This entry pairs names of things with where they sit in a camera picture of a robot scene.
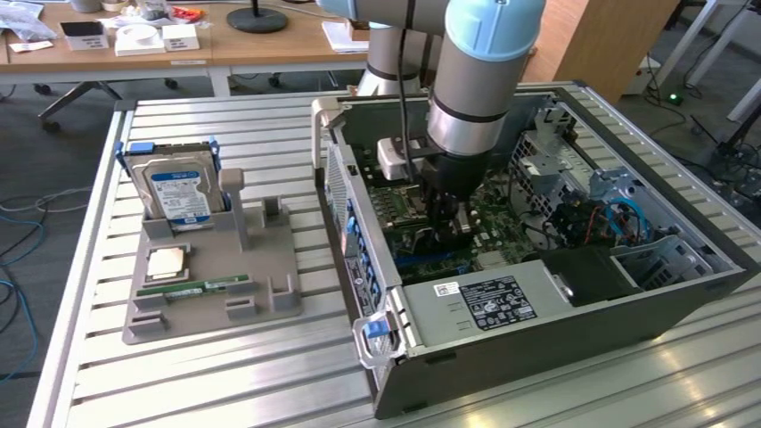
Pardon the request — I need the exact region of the white floor unit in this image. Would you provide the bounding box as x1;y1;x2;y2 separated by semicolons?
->
622;53;666;98

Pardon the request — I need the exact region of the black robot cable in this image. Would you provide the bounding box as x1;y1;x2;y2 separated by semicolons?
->
395;0;420;179

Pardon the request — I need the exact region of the white floor cable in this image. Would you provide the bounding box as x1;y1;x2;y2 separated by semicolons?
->
0;185;95;215

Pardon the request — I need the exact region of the green motherboard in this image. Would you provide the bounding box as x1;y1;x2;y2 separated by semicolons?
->
355;149;540;286

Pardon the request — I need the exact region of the black Nvidia graphics card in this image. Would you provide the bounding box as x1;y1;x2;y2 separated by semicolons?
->
408;225;478;259

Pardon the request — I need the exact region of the blue wire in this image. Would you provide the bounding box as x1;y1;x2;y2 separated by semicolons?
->
606;195;656;244

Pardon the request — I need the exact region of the white box with tape roll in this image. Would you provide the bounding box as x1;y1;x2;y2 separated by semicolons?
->
114;24;169;57

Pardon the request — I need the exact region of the dark packet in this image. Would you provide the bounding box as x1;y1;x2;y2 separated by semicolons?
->
127;0;173;23

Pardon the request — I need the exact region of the wooden desk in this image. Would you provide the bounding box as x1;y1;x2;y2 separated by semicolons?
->
0;0;219;133
211;0;540;97

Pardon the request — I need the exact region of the white box black top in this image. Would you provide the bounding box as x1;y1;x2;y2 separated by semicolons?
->
59;21;110;51

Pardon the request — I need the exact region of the blue floor cable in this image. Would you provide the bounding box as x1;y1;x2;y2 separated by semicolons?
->
0;218;47;385

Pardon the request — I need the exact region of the red wire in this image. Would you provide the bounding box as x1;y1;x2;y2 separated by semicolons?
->
582;204;602;244

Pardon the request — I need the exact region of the clear plastic bag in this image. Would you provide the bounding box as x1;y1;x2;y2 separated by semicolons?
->
0;0;61;42

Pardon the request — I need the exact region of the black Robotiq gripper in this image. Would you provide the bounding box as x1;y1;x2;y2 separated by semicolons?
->
419;151;491;202

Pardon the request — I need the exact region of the dark grey open PC case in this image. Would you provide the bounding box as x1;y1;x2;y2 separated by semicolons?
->
311;86;761;421

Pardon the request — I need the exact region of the wooden cabinet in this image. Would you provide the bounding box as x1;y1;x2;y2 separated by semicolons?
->
520;0;683;104

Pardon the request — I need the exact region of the CPU socket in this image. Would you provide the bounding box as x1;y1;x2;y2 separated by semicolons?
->
398;183;431;219

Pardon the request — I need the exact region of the grey power supply unit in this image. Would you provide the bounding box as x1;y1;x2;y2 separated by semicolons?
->
403;260;578;350

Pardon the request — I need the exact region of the silver hard disk blue caddy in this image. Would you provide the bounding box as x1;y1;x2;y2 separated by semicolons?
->
113;138;226;234

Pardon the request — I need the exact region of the small white box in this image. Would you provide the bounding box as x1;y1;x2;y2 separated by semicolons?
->
161;24;202;53

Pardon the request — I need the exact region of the small silver disk bay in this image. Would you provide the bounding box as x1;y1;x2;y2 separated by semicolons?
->
611;235;715;290

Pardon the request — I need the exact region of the black round lamp base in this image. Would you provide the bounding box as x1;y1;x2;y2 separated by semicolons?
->
226;0;291;35

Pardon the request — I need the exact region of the silver CPU chip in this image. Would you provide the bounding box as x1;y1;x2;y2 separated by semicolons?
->
145;246;187;283

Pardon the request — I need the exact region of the green RAM stick white label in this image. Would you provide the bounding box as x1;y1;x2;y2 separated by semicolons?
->
135;275;252;299

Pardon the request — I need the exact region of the white red label card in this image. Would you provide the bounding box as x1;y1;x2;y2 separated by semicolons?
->
7;40;55;54

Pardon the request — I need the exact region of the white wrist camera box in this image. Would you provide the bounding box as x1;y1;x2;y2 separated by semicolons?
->
376;136;422;182

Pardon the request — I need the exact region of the grey plastic parts rack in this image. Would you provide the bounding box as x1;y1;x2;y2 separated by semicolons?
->
122;167;306;347

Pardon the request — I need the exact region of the white desk frame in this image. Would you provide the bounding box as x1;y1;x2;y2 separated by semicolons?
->
647;0;761;122

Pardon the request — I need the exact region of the white paper stack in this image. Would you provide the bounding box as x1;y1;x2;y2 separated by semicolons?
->
320;20;374;54

